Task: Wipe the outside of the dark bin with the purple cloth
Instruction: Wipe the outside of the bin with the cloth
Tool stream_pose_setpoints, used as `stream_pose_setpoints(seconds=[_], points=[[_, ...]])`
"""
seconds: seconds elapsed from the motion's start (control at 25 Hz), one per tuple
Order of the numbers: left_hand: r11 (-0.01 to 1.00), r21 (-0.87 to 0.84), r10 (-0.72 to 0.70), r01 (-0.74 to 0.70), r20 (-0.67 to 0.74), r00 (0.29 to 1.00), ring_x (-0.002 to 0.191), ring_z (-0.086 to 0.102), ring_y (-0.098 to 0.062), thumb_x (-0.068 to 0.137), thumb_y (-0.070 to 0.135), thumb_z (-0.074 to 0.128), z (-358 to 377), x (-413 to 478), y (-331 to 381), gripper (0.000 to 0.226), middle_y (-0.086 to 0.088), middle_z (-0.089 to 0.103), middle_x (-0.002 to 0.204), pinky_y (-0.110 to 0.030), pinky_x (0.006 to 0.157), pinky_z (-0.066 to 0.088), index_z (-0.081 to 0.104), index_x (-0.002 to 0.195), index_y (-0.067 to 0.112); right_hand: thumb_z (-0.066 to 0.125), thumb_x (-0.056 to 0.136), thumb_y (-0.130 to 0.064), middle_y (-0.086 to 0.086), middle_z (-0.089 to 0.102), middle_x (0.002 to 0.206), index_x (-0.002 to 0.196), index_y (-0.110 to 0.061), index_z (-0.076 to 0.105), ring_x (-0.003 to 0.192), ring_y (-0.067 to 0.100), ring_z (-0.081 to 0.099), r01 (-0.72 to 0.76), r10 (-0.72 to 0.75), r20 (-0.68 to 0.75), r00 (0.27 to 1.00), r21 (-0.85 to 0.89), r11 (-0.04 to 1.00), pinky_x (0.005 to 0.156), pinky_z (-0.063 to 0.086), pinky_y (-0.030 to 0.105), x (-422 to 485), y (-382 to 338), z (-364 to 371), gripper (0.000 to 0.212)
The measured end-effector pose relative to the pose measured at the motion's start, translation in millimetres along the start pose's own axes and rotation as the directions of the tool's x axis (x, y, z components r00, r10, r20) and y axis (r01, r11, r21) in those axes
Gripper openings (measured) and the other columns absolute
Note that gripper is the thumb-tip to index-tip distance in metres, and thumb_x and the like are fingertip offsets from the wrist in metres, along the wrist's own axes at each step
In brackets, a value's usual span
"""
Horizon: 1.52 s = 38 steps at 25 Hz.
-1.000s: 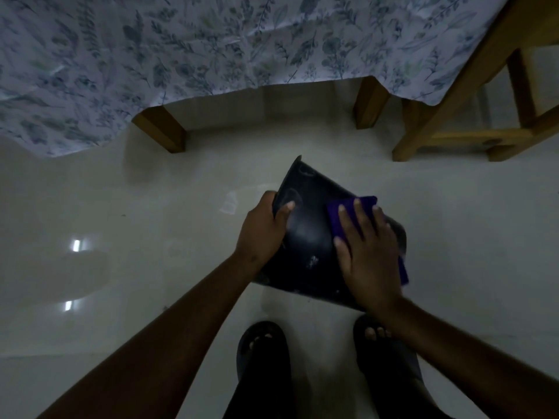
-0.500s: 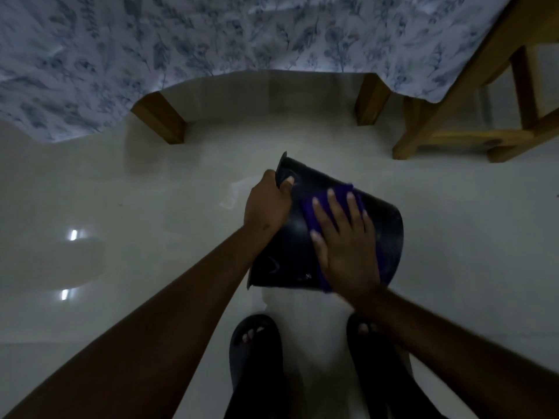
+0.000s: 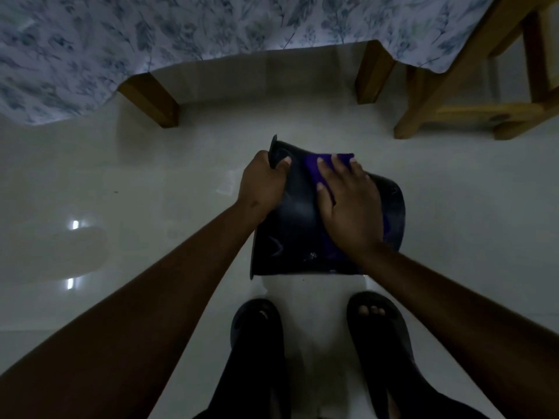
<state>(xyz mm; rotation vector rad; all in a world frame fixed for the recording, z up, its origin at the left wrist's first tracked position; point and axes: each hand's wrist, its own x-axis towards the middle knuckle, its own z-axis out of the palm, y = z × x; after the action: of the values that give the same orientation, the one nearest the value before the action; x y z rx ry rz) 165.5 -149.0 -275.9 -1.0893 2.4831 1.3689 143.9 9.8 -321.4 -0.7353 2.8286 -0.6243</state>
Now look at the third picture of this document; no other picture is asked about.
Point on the black right sandal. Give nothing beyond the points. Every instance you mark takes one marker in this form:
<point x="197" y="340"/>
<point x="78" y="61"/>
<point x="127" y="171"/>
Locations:
<point x="380" y="344"/>

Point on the black sandal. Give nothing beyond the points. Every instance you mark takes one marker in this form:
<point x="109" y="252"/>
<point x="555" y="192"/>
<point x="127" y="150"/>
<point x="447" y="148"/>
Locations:
<point x="255" y="331"/>
<point x="380" y="344"/>

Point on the wooden table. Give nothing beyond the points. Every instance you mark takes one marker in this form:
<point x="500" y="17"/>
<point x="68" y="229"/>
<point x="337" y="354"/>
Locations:
<point x="150" y="100"/>

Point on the person's right thumb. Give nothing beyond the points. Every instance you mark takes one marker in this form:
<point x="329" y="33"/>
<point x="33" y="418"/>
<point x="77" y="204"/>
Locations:
<point x="325" y="198"/>

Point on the person's right middle finger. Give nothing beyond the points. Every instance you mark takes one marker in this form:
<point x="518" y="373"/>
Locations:
<point x="342" y="169"/>

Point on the person's left thumb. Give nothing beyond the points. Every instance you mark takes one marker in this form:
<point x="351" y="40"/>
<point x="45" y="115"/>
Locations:
<point x="282" y="164"/>

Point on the person's left forearm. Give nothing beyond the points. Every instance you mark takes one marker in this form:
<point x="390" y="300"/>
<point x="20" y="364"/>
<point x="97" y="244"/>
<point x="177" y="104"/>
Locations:
<point x="144" y="314"/>

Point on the person's right hand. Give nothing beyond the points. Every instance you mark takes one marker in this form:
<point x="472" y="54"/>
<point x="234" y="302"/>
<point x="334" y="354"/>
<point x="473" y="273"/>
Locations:
<point x="356" y="213"/>

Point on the person's right forearm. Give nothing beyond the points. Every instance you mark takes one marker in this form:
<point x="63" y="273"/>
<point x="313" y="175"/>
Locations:
<point x="458" y="327"/>

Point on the black plastic bucket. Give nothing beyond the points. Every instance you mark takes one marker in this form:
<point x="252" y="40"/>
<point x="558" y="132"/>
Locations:
<point x="290" y="213"/>

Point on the floral white tablecloth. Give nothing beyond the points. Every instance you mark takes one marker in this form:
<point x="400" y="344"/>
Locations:
<point x="131" y="34"/>

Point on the person's left hand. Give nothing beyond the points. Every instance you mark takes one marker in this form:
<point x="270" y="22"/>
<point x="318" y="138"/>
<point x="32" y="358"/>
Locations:
<point x="260" y="183"/>

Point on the wooden stool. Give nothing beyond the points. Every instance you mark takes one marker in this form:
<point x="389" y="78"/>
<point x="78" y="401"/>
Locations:
<point x="441" y="89"/>

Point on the black left sandal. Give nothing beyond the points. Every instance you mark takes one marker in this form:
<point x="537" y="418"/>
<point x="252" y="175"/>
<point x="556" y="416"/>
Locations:
<point x="255" y="331"/>

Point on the purple cleaning cloth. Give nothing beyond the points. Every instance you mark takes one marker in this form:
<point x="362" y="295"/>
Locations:
<point x="312" y="166"/>

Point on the black trousers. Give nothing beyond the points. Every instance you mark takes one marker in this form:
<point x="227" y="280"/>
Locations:
<point x="249" y="397"/>

